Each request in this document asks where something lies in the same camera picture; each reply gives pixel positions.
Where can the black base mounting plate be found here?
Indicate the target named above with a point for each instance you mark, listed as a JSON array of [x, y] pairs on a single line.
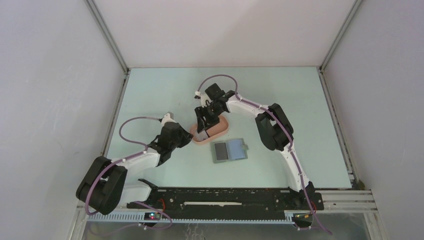
[[230, 203]]

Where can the aluminium frame rail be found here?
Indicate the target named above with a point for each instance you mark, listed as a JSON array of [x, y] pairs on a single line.
[[348, 214]]

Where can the left controller board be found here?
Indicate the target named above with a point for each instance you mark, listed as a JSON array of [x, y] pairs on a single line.
[[152, 216]]

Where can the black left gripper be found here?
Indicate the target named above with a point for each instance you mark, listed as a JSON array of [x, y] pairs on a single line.
[[186, 136]]

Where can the pink oval tray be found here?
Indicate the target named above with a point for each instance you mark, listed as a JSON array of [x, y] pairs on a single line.
[[215, 132]]

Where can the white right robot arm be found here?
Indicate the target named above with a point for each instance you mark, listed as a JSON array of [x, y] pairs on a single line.
[[274, 128]]

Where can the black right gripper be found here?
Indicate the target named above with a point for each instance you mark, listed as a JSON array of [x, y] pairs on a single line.
[[201, 112]]

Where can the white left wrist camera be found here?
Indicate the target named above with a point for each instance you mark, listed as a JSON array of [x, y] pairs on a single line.
[[167, 118]]

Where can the silver VIP credit card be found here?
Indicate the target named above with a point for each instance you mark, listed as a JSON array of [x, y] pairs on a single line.
[[202, 136]]

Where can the controller board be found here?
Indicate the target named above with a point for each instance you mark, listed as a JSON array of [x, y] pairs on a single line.
[[152, 216], [302, 216]]

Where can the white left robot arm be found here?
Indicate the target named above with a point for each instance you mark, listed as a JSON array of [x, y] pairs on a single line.
[[109, 183]]

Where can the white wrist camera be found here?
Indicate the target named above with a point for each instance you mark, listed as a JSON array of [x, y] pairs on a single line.
[[204, 98], [167, 118]]

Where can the black credit card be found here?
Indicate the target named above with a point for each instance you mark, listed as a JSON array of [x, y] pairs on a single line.
[[221, 151]]

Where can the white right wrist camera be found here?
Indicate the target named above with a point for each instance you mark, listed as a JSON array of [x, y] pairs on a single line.
[[204, 98]]

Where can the right controller board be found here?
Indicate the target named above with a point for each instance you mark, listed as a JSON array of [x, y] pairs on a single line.
[[302, 216]]

